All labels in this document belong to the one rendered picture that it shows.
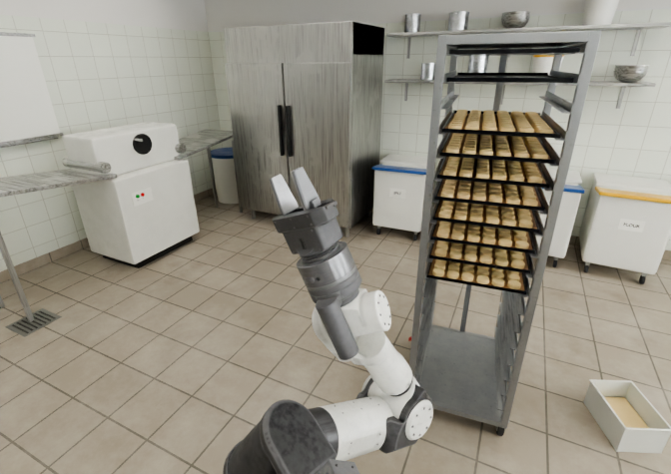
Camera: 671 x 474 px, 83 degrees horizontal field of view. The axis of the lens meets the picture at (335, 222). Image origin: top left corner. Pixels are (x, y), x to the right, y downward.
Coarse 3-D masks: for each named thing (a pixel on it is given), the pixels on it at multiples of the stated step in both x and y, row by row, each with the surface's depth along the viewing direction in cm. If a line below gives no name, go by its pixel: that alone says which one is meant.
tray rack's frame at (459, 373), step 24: (456, 48) 175; (480, 48) 179; (504, 48) 177; (504, 72) 181; (432, 336) 237; (456, 336) 237; (480, 336) 237; (432, 360) 218; (456, 360) 218; (480, 360) 218; (432, 384) 202; (456, 384) 202; (480, 384) 202; (456, 408) 188; (480, 408) 188
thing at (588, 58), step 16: (592, 32) 115; (592, 48) 117; (592, 64) 118; (576, 96) 123; (576, 112) 124; (576, 128) 126; (560, 176) 133; (560, 192) 135; (544, 240) 143; (544, 256) 145; (528, 304) 154; (528, 320) 157; (528, 336) 159; (512, 368) 169; (512, 384) 171; (512, 400) 174
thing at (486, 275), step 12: (432, 264) 177; (444, 264) 173; (456, 264) 173; (468, 264) 173; (444, 276) 167; (456, 276) 165; (468, 276) 163; (480, 276) 163; (492, 276) 166; (504, 276) 167; (516, 276) 163; (516, 288) 157
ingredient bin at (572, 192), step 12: (576, 180) 331; (564, 192) 314; (576, 192) 307; (564, 204) 317; (576, 204) 313; (540, 216) 328; (564, 216) 320; (564, 228) 323; (540, 240) 336; (552, 240) 331; (564, 240) 327; (552, 252) 335; (564, 252) 331
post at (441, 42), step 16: (432, 112) 139; (432, 128) 141; (432, 144) 144; (432, 160) 146; (432, 176) 148; (416, 288) 169; (416, 304) 172; (416, 320) 176; (416, 336) 179; (416, 352) 184
